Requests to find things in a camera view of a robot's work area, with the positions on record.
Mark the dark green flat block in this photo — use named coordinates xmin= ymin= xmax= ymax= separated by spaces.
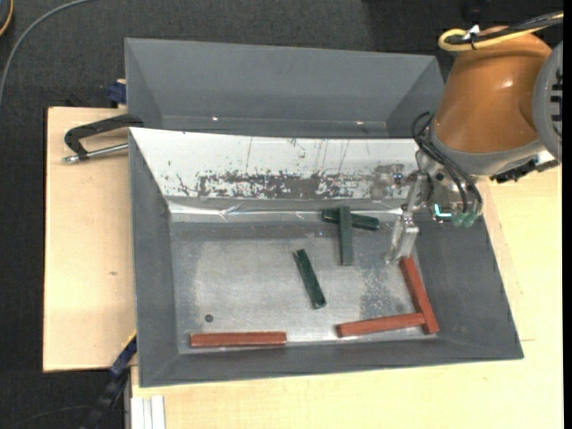
xmin=337 ymin=205 xmax=356 ymax=267
xmin=291 ymin=248 xmax=327 ymax=310
xmin=321 ymin=207 xmax=382 ymax=232

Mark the grey metal bin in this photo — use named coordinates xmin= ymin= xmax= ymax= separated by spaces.
xmin=123 ymin=37 xmax=526 ymax=389

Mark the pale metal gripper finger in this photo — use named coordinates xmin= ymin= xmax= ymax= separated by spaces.
xmin=384 ymin=214 xmax=408 ymax=265
xmin=400 ymin=223 xmax=421 ymax=259

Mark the red-brown flat block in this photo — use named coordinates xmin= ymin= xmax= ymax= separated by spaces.
xmin=398 ymin=257 xmax=441 ymax=336
xmin=189 ymin=331 xmax=288 ymax=349
xmin=335 ymin=312 xmax=426 ymax=340

